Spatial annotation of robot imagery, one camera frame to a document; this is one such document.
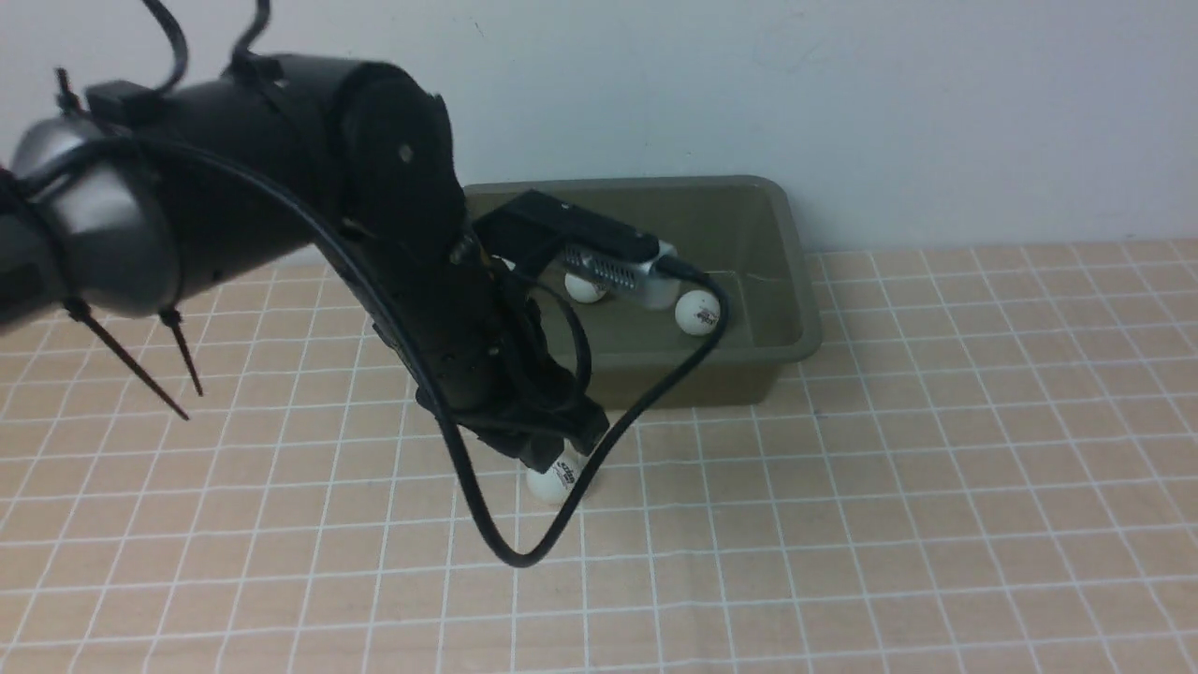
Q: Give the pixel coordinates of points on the olive green plastic bin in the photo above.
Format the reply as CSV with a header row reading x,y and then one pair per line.
x,y
741,230

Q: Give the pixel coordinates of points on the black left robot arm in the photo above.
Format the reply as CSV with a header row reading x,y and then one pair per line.
x,y
144,200

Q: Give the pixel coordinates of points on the plain white ball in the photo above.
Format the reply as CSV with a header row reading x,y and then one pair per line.
x,y
583,291

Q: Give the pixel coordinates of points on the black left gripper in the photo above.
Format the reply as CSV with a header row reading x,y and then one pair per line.
x,y
480,333

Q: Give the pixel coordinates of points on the white ball with small mark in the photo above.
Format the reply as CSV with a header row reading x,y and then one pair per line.
x,y
697,312

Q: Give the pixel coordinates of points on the white ball with black logo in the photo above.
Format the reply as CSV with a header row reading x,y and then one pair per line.
x,y
553,486

